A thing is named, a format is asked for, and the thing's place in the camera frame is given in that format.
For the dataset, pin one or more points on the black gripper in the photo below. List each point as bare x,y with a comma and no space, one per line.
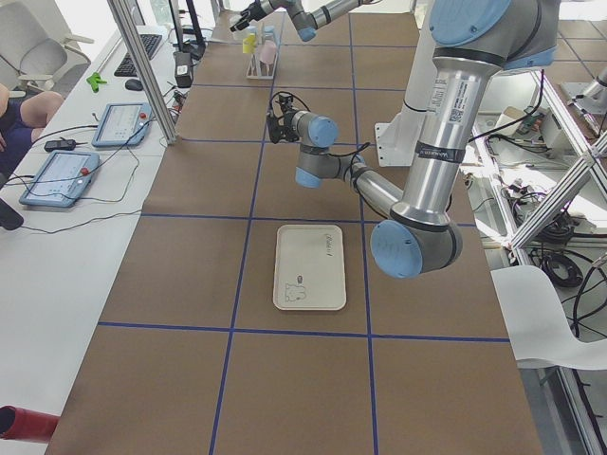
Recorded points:
284,127
247,15

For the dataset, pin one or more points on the yellow plastic cup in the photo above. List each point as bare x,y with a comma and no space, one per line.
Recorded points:
249,44

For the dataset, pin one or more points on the pink plastic cup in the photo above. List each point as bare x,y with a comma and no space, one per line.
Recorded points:
268,52

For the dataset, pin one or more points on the pale green plastic cup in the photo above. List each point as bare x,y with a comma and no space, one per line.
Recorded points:
236,23

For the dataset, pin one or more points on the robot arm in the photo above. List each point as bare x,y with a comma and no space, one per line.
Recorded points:
305,23
474,40

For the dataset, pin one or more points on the black power adapter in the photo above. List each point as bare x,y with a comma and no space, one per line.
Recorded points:
183,69

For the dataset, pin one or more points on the black computer mouse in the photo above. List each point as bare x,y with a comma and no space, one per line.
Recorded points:
133,85

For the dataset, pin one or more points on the cream plastic tray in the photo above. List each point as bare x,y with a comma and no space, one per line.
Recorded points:
309,268

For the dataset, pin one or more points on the far blue teach pendant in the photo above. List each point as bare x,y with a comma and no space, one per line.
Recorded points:
122,123

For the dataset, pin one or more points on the blue teach pendant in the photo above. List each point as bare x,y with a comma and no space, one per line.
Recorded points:
122,123
61,180

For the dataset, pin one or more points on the green plastic clamp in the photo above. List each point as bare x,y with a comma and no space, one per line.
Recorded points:
95,81

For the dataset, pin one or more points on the white office chair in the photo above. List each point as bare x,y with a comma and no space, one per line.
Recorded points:
41,62

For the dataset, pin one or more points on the black handheld controller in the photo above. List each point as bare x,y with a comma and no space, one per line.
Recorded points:
60,145

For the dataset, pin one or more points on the near blue teach pendant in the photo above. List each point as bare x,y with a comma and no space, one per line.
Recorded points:
61,180

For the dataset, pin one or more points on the seated person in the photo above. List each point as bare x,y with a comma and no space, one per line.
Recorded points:
22,122

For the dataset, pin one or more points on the white plastic chair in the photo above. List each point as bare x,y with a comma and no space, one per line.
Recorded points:
537,326

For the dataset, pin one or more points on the red cylinder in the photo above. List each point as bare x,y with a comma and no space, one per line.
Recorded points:
27,425

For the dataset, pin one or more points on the white wire cup rack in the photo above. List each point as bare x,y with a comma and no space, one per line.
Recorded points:
257,70

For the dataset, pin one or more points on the aluminium frame post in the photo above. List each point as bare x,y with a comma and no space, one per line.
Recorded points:
129,33

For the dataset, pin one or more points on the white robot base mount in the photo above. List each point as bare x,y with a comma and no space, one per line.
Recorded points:
395,143

